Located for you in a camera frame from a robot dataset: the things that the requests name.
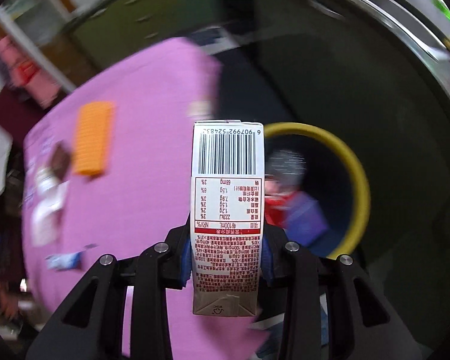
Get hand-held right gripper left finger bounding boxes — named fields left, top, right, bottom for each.
left=24, top=225, right=193, bottom=360

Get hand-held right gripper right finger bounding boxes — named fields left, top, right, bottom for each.
left=262, top=227, right=424, bottom=360

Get red soda can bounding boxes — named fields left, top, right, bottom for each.
left=264, top=189, right=304, bottom=229

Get red white drink carton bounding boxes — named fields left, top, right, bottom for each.
left=191, top=120, right=265, bottom=317

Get blue white snack wrapper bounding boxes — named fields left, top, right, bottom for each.
left=45, top=249, right=85, bottom=271

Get yellow rimmed trash bin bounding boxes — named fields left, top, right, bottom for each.
left=262, top=122, right=372, bottom=261

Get orange textured sponge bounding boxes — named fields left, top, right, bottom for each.
left=73, top=101, right=116, bottom=177

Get pink floral tablecloth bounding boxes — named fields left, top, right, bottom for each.
left=20, top=37, right=271, bottom=359

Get dark lower cabinets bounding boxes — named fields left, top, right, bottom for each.
left=247, top=0, right=450, bottom=346

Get dark red chair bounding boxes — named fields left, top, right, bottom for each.
left=0, top=90, right=49, bottom=128

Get pink checkered apron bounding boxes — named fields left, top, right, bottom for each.
left=0, top=34, right=61, bottom=106

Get green lower cabinets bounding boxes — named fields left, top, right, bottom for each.
left=69, top=0, right=256, bottom=79

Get glass sliding door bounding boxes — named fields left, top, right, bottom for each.
left=0, top=0, right=79, bottom=91

